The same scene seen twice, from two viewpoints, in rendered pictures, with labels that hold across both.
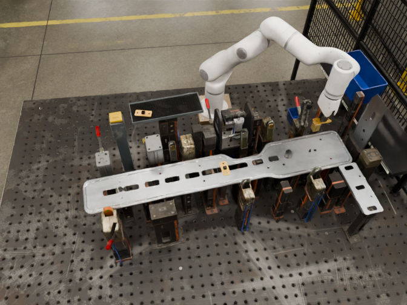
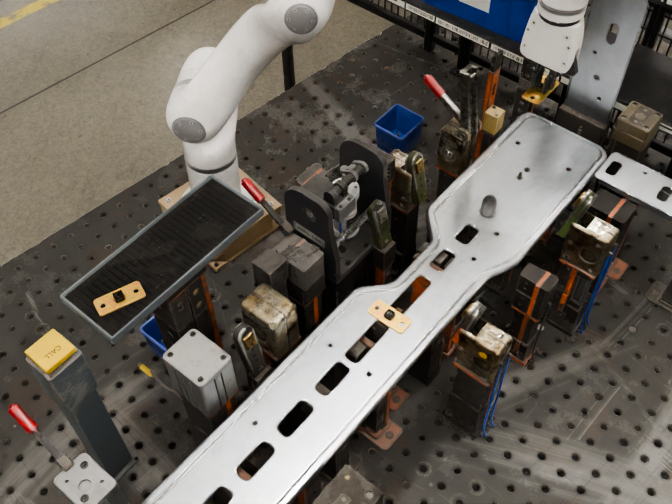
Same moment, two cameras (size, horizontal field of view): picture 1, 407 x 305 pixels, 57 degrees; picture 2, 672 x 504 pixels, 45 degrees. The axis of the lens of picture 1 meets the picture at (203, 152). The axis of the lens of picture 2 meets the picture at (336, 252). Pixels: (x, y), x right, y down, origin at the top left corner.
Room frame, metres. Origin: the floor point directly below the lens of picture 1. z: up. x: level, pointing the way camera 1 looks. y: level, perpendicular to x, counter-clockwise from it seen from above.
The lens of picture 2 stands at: (0.42, 0.45, 2.30)
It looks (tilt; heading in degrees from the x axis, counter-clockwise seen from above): 52 degrees down; 326
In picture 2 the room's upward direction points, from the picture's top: 1 degrees counter-clockwise
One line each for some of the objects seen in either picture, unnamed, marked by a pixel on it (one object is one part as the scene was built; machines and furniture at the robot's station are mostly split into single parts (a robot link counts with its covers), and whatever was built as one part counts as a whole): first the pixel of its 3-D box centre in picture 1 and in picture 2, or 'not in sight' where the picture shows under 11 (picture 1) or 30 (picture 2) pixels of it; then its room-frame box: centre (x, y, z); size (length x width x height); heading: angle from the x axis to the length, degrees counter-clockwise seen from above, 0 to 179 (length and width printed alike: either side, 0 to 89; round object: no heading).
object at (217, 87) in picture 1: (219, 71); (208, 106); (1.70, -0.09, 1.09); 0.19 x 0.12 x 0.24; 136
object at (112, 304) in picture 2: (143, 112); (119, 297); (1.29, 0.31, 1.17); 0.08 x 0.04 x 0.01; 85
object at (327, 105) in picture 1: (329, 100); (554, 33); (1.18, -0.56, 1.38); 0.10 x 0.07 x 0.11; 15
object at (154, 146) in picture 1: (157, 165); (213, 410); (1.14, 0.25, 0.90); 0.13 x 0.10 x 0.41; 15
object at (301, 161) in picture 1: (221, 170); (386, 326); (1.05, -0.09, 1.00); 1.38 x 0.22 x 0.02; 105
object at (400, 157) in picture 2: (263, 142); (398, 217); (1.33, -0.34, 0.88); 0.11 x 0.09 x 0.37; 15
